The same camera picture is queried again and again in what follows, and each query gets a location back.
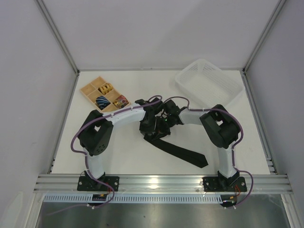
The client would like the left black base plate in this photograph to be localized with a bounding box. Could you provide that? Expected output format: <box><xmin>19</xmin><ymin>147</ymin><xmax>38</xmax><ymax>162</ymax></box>
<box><xmin>77</xmin><ymin>175</ymin><xmax>120</xmax><ymax>192</ymax></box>

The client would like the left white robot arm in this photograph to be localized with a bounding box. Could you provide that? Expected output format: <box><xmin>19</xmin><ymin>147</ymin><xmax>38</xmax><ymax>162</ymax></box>
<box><xmin>76</xmin><ymin>97</ymin><xmax>161</xmax><ymax>180</ymax></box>

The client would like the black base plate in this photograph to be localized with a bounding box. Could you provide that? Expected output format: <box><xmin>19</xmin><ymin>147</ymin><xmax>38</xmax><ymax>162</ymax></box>
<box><xmin>203</xmin><ymin>176</ymin><xmax>247</xmax><ymax>192</ymax></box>
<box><xmin>77</xmin><ymin>175</ymin><xmax>120</xmax><ymax>192</ymax></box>

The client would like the colourful dotted rolled tie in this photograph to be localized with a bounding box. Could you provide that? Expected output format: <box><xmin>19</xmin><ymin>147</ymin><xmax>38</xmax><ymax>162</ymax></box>
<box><xmin>113</xmin><ymin>95</ymin><xmax>129</xmax><ymax>109</ymax></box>

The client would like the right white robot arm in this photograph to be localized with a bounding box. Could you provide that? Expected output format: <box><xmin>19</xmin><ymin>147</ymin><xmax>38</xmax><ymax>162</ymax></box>
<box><xmin>150</xmin><ymin>99</ymin><xmax>242</xmax><ymax>190</ymax></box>

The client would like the aluminium mounting rail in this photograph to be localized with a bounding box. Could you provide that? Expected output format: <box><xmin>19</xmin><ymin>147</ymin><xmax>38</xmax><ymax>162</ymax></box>
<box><xmin>34</xmin><ymin>174</ymin><xmax>293</xmax><ymax>194</ymax></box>

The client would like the yellow patterned rolled tie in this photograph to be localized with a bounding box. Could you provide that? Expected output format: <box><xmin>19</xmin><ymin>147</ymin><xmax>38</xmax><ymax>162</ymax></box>
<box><xmin>98</xmin><ymin>83</ymin><xmax>114</xmax><ymax>95</ymax></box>

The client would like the blue striped rolled tie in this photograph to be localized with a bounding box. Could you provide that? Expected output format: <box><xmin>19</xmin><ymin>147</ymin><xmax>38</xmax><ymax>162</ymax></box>
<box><xmin>95</xmin><ymin>96</ymin><xmax>110</xmax><ymax>110</ymax></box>

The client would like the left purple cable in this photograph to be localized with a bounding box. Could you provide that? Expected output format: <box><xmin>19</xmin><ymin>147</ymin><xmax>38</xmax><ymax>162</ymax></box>
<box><xmin>46</xmin><ymin>95</ymin><xmax>163</xmax><ymax>216</ymax></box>

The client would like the wooden compartment box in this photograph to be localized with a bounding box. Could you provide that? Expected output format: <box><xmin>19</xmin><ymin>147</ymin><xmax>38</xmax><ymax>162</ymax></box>
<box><xmin>79</xmin><ymin>76</ymin><xmax>131</xmax><ymax>113</ymax></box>

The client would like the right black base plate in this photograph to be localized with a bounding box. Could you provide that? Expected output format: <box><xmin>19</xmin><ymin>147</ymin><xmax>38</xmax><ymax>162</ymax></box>
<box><xmin>203</xmin><ymin>176</ymin><xmax>247</xmax><ymax>192</ymax></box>

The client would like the white plastic basket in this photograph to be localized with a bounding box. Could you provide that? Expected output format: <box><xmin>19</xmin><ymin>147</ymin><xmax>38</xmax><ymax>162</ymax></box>
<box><xmin>175</xmin><ymin>59</ymin><xmax>244</xmax><ymax>108</ymax></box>

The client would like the white slotted cable duct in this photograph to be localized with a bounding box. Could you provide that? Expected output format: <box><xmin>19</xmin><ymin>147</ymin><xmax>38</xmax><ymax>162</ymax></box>
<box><xmin>43</xmin><ymin>193</ymin><xmax>236</xmax><ymax>204</ymax></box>

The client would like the black necktie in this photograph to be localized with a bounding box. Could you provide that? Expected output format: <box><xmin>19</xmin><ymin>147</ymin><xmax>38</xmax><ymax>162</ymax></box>
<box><xmin>143</xmin><ymin>135</ymin><xmax>208</xmax><ymax>168</ymax></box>

